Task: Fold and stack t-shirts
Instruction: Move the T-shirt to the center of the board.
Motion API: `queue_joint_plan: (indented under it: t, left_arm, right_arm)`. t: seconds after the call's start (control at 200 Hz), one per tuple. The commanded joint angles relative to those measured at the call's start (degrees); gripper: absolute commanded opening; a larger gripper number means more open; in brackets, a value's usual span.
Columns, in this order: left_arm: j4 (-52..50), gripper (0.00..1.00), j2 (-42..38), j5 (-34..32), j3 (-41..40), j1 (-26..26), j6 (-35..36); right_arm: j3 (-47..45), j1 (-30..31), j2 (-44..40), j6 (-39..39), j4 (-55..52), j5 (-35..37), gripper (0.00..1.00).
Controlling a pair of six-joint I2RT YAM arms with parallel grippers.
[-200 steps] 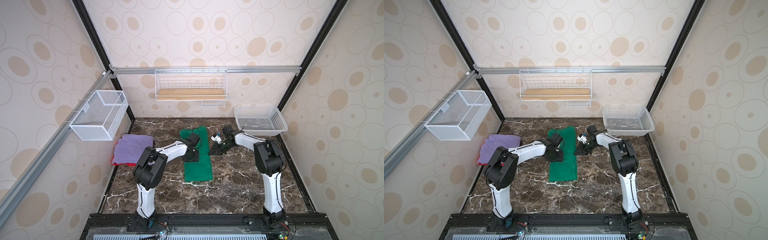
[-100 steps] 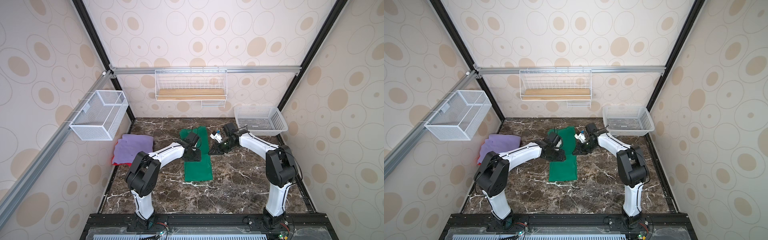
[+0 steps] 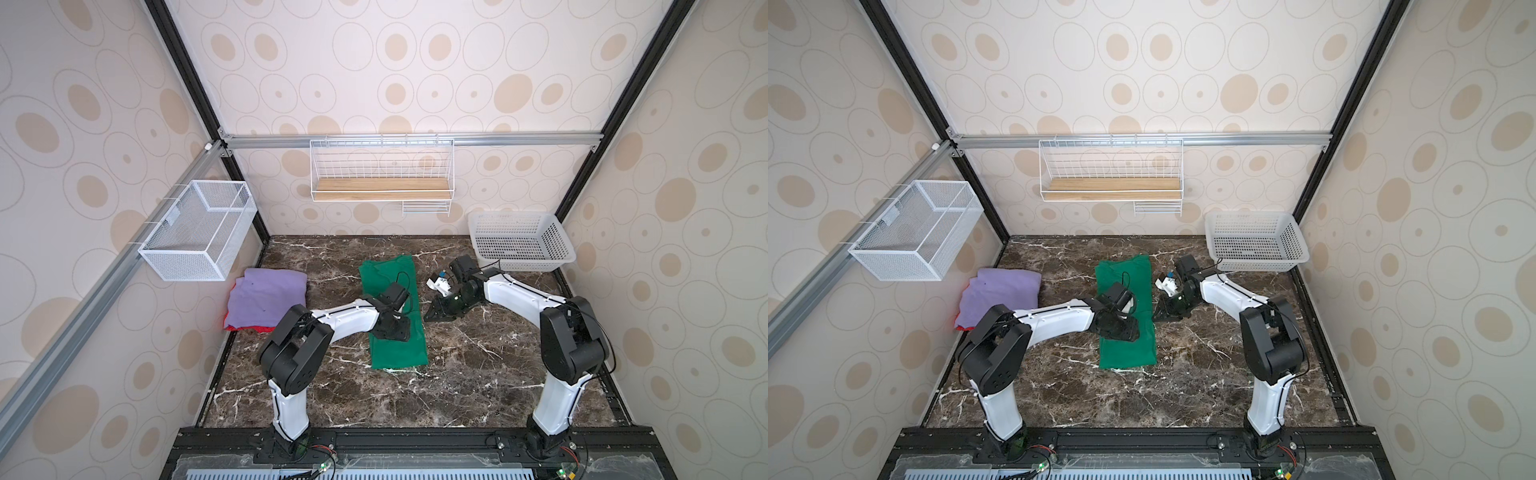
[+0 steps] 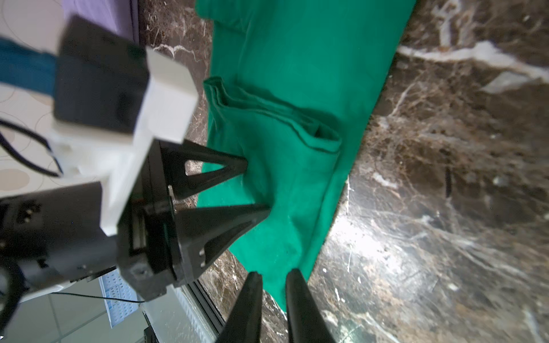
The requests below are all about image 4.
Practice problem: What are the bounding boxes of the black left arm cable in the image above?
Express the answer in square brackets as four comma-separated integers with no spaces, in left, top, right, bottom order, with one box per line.
[0,117,65,179]

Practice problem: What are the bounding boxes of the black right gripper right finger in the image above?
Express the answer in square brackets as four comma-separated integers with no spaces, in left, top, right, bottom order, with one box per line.
[285,269,335,343]

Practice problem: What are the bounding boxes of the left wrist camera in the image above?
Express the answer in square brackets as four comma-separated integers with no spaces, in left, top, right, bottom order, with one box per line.
[47,16,199,236]

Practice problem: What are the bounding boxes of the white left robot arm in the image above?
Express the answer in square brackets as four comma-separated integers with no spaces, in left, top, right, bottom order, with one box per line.
[1,141,270,327]

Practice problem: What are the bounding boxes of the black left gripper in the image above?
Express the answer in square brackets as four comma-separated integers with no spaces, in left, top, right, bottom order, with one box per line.
[117,139,270,302]

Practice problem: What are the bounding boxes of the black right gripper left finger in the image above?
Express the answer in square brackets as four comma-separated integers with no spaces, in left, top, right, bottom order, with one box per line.
[216,272,262,343]

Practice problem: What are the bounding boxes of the green t-shirt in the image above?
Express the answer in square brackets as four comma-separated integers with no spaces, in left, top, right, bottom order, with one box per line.
[195,1,415,307]

